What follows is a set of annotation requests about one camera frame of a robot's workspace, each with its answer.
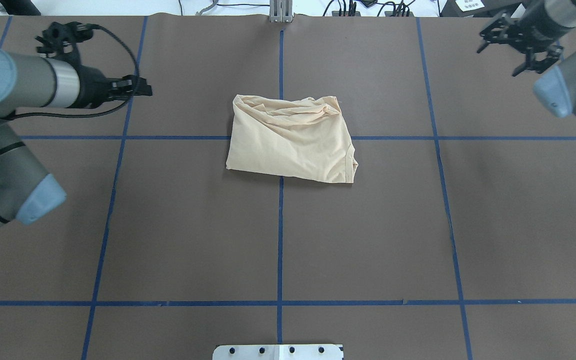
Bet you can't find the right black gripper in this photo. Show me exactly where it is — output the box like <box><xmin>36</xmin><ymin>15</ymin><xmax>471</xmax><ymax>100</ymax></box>
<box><xmin>477</xmin><ymin>13</ymin><xmax>563</xmax><ymax>77</ymax></box>

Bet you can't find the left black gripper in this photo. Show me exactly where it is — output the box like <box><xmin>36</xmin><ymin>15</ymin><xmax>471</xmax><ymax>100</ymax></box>
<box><xmin>73</xmin><ymin>66</ymin><xmax>153</xmax><ymax>109</ymax></box>

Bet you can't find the beige long-sleeve printed shirt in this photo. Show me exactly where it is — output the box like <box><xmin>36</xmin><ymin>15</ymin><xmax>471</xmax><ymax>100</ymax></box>
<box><xmin>225</xmin><ymin>95</ymin><xmax>359</xmax><ymax>184</ymax></box>

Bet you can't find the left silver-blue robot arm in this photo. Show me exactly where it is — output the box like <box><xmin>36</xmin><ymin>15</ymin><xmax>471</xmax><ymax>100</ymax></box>
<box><xmin>0</xmin><ymin>40</ymin><xmax>153</xmax><ymax>228</ymax></box>

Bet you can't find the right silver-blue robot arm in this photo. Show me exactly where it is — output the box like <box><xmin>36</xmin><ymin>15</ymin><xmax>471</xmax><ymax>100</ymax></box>
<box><xmin>477</xmin><ymin>0</ymin><xmax>576</xmax><ymax>118</ymax></box>

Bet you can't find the black box with label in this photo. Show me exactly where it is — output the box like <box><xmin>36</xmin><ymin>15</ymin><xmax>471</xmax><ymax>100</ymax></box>
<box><xmin>439</xmin><ymin>0</ymin><xmax>522</xmax><ymax>18</ymax></box>

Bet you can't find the aluminium frame post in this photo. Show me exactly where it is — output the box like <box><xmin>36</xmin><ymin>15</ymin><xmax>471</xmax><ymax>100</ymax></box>
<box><xmin>269</xmin><ymin>0</ymin><xmax>294</xmax><ymax>23</ymax></box>

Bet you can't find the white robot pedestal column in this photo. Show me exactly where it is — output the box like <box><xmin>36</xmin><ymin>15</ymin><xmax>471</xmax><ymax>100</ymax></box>
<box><xmin>212</xmin><ymin>344</ymin><xmax>345</xmax><ymax>360</ymax></box>

